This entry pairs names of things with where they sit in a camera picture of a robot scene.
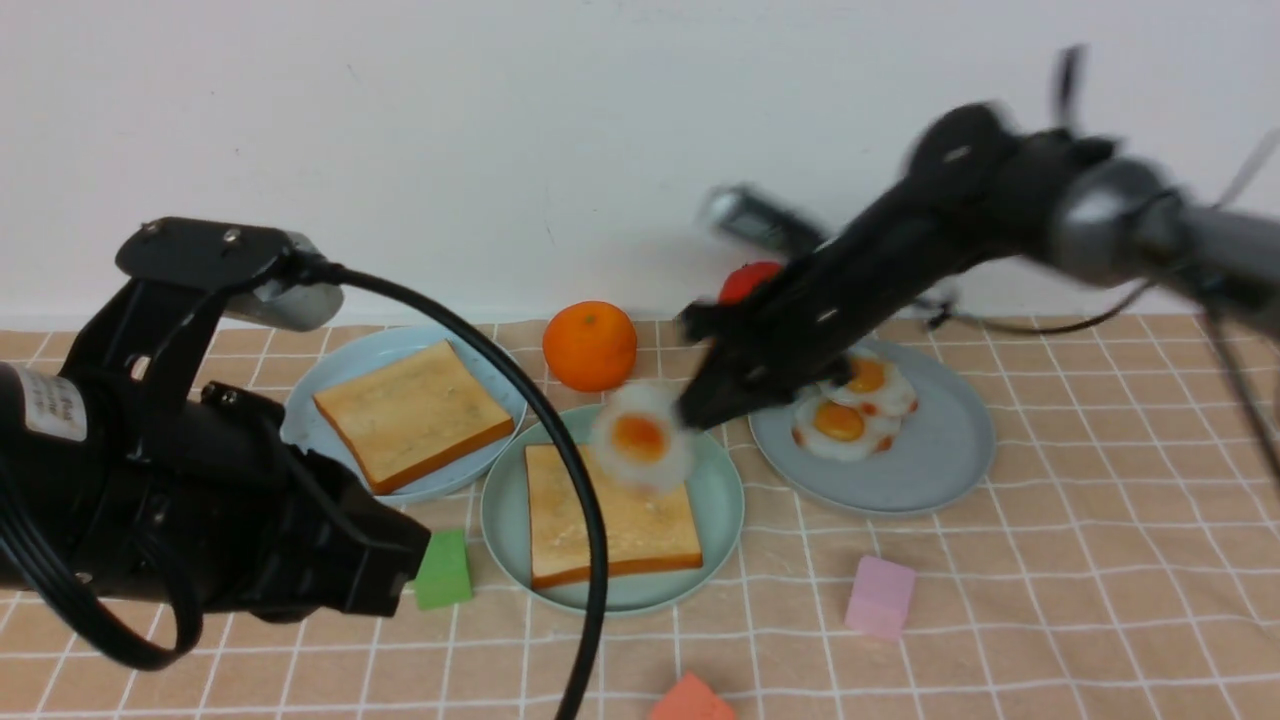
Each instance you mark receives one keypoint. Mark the pink foam cube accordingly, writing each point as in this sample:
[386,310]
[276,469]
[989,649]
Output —
[880,599]

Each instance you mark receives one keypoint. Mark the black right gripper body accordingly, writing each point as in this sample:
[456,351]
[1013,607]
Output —
[791,331]

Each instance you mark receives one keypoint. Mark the carried fried egg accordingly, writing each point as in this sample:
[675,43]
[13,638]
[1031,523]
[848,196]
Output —
[639,439]

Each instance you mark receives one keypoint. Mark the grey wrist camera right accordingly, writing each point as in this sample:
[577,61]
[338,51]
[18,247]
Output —
[746,214]

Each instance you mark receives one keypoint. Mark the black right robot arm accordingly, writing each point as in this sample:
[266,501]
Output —
[972,191]

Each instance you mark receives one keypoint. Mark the red yellow apple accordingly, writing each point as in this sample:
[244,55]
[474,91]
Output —
[740,283]

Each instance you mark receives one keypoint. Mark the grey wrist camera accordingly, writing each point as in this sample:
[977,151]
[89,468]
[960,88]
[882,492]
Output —
[251,273]
[746,214]

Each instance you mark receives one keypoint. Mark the checkered beige tablecloth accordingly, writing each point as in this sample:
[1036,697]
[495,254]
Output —
[1118,562]

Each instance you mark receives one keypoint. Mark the teal green plate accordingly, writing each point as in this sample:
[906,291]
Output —
[716,497]

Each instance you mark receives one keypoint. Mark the orange fruit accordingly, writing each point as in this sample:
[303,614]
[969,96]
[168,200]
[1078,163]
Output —
[590,347]

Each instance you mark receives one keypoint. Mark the light blue plate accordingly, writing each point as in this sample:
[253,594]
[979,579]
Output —
[305,429]

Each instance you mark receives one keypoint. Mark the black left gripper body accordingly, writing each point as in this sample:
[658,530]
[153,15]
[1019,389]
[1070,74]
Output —
[255,525]

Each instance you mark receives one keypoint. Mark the orange foam cube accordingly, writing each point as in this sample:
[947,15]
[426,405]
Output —
[692,699]

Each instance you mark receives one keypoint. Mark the grey blue plate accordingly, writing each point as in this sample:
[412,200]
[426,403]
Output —
[944,451]

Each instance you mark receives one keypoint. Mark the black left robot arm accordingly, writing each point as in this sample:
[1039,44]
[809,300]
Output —
[44,418]

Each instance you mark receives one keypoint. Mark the fried egg front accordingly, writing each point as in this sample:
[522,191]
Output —
[841,433]

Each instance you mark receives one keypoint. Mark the toast slice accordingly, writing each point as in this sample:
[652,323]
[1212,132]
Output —
[435,411]
[645,533]

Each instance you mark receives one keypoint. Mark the fried egg rear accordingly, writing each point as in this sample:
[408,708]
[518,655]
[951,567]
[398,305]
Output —
[876,388]

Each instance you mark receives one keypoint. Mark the green foam cube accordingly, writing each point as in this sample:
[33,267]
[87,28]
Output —
[443,578]

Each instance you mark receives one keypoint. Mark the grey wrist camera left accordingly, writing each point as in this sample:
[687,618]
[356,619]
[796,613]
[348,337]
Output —
[251,273]

